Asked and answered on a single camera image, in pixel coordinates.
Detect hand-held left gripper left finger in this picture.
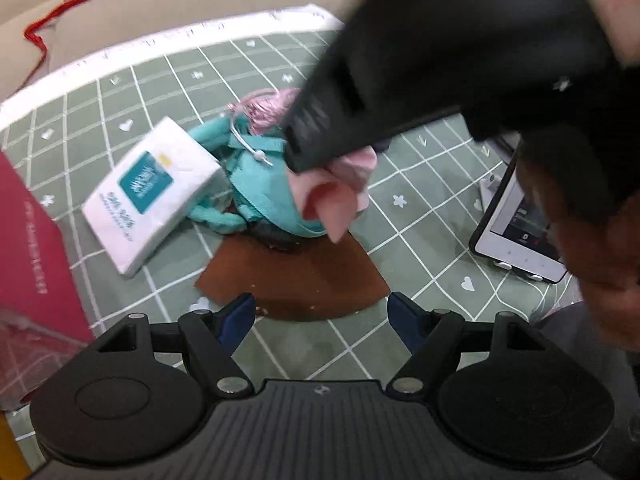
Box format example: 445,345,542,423
92,292,257,401

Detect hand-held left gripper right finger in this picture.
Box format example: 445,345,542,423
385,291,548,401

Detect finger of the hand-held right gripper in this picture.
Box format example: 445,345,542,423
282,72,403,176

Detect pink cloth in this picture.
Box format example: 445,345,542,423
287,146,378,243

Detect brown leather piece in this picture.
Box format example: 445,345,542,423
194,225,391,322

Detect teal drawstring bag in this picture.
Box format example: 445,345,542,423
187,112,333,238

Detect white tissue pack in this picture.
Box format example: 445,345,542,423
81,116,223,277

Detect person's right hand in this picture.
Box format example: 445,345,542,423
547,195,640,350

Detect white tablet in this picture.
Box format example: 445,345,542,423
469,135,569,285

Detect red box with clear sides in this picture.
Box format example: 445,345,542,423
0,150,97,411

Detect red ribbon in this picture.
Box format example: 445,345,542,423
24,0,168,68

